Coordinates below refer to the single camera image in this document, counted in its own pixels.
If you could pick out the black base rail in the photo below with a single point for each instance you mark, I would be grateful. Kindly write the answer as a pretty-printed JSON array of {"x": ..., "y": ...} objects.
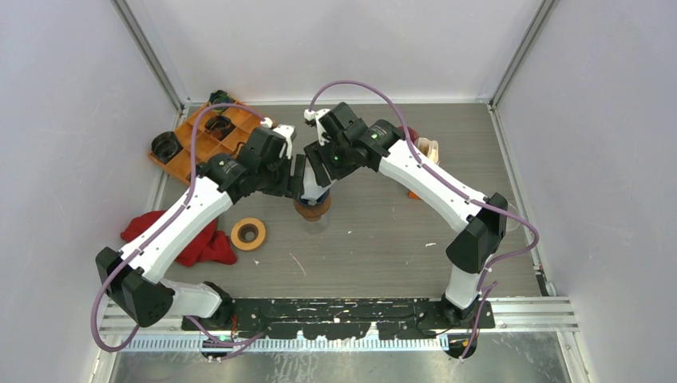
[{"x": 344, "y": 318}]

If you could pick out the dark patterned rolled cloth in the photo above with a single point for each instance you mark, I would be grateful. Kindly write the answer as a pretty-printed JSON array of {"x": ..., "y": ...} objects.
[{"x": 219, "y": 97}]

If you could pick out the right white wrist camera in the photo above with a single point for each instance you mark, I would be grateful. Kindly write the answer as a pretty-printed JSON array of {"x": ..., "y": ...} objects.
[{"x": 312, "y": 118}]

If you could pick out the orange wooden compartment tray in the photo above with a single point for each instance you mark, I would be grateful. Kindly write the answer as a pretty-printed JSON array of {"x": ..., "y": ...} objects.
[{"x": 242, "y": 116}]

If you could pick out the clear glass dripper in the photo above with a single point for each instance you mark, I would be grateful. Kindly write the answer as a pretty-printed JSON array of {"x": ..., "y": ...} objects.
[{"x": 511, "y": 223}]

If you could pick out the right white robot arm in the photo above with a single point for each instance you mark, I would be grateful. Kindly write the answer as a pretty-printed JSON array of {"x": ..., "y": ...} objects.
[{"x": 472, "y": 215}]

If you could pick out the light wooden ring holder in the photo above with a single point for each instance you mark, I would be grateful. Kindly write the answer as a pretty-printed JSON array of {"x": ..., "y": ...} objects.
[{"x": 248, "y": 234}]

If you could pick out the red and black carafe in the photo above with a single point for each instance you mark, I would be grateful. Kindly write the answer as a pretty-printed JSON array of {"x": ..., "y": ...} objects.
[{"x": 413, "y": 134}]

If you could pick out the white paper coffee filter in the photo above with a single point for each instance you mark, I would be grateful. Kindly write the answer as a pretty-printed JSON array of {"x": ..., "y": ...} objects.
[{"x": 311, "y": 187}]

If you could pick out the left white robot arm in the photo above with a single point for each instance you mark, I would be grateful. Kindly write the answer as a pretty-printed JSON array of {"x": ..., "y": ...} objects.
[{"x": 135, "y": 274}]

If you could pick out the glass beaker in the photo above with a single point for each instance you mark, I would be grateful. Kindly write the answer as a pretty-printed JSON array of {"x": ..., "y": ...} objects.
[{"x": 317, "y": 226}]

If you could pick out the red cloth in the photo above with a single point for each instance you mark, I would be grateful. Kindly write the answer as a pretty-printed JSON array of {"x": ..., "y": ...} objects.
[{"x": 210, "y": 245}]

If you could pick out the blue glass dripper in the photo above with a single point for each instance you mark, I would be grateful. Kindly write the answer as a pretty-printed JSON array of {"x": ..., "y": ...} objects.
[{"x": 314, "y": 202}]

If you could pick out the dark wooden dripper stand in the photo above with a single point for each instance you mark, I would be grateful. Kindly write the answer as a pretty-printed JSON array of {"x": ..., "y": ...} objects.
[{"x": 313, "y": 213}]

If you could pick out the black rolled cloth in tray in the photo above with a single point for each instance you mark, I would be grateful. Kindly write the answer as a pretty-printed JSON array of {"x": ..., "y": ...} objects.
[{"x": 219, "y": 127}]

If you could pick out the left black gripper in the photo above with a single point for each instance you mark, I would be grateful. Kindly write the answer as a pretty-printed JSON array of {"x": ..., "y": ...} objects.
[{"x": 289, "y": 185}]

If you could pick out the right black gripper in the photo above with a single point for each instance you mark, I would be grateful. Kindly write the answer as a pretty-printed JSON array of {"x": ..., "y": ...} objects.
[{"x": 316, "y": 154}]

